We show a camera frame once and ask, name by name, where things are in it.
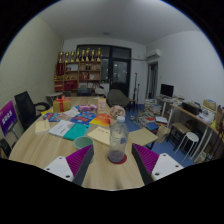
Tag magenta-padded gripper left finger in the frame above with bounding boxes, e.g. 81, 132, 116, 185
43, 144, 95, 187

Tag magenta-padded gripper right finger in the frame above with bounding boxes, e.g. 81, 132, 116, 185
130, 142, 184, 186

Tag clear plastic water bottle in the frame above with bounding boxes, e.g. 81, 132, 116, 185
107, 115, 130, 164

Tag teal book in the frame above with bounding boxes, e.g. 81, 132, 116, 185
63, 122, 90, 142

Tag flat round red coaster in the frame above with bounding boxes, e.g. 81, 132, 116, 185
107, 153, 128, 165

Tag white round stool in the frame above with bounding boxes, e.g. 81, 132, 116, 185
175, 131, 200, 158

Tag wooden stool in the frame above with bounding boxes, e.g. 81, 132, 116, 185
166, 121, 192, 148

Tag cream box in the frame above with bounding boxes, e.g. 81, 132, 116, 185
34, 119, 51, 136

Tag colourful picture book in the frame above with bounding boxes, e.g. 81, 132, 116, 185
42, 112, 63, 123

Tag pale yellow envelope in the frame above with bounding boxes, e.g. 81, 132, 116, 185
86, 125, 112, 147

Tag blue book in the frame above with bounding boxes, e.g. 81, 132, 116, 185
70, 111, 98, 125

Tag pile of books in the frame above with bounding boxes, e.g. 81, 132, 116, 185
138, 98, 163, 123

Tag black chair armrest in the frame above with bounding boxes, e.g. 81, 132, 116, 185
0, 138, 13, 158

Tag long cluttered side desk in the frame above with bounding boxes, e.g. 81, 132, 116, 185
156, 95, 224, 158

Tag yellow gift box red ribbon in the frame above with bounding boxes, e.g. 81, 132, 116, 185
52, 95, 72, 114

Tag orange book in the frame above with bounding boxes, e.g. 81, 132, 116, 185
89, 113, 112, 128

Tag black printer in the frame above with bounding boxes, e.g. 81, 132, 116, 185
181, 101, 202, 116

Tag pink package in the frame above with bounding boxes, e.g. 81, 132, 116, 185
77, 103, 98, 113

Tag black office chair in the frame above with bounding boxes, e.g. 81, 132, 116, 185
13, 90, 51, 131

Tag pink flowers in white pot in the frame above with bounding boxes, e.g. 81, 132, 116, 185
109, 104, 127, 120

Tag small round table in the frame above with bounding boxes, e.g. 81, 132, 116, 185
45, 92, 64, 106

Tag purple sign board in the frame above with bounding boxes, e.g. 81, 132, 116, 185
0, 100, 18, 137

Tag tan upright box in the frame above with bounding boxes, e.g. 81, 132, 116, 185
97, 97, 107, 115

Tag black computer monitor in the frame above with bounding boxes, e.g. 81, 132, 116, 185
160, 83, 175, 98

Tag dark grey chair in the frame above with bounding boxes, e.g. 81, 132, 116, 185
76, 87, 93, 97

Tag brown armchair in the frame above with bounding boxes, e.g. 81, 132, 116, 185
106, 88, 130, 108

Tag black microphone stand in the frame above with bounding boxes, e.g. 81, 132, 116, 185
132, 72, 141, 103

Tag wooden shelf unit with trophies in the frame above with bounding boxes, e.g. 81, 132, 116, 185
53, 47, 103, 94

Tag dark glass door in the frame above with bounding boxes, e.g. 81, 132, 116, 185
75, 44, 132, 98

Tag white wall air conditioner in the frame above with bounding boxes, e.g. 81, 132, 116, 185
145, 48, 162, 61

